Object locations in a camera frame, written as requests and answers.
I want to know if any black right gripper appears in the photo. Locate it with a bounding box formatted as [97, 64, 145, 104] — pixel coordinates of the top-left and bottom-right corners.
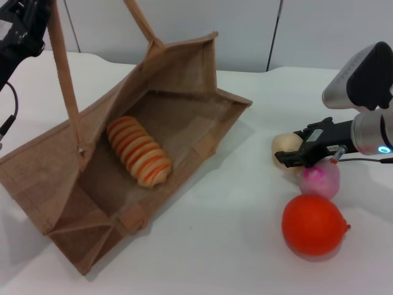
[274, 117, 359, 169]

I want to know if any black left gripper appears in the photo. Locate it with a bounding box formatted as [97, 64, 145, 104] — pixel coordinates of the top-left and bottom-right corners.
[0, 0, 52, 92]

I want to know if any beige egg yolk pastry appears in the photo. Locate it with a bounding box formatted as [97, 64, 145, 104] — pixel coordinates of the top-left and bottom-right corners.
[272, 132, 306, 169]

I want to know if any orange striped bread loaf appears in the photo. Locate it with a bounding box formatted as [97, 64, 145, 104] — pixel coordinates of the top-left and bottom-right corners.
[106, 116, 172, 187]

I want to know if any brown burlap tote bag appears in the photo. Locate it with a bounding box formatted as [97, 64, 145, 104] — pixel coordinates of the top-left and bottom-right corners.
[0, 0, 253, 274]

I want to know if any pink round ball toy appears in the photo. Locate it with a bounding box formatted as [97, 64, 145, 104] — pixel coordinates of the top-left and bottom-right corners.
[299, 161, 341, 200]

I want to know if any orange round ball toy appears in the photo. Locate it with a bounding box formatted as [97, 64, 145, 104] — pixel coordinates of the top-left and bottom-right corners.
[281, 194, 351, 258]

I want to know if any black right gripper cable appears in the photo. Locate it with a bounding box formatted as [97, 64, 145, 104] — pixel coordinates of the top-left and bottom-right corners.
[329, 145, 393, 165]

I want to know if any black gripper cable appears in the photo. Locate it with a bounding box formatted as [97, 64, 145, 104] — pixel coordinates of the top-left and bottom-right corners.
[0, 81, 20, 143]
[329, 145, 393, 165]

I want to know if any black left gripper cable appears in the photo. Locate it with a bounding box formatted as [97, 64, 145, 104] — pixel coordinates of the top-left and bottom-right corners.
[0, 81, 20, 143]

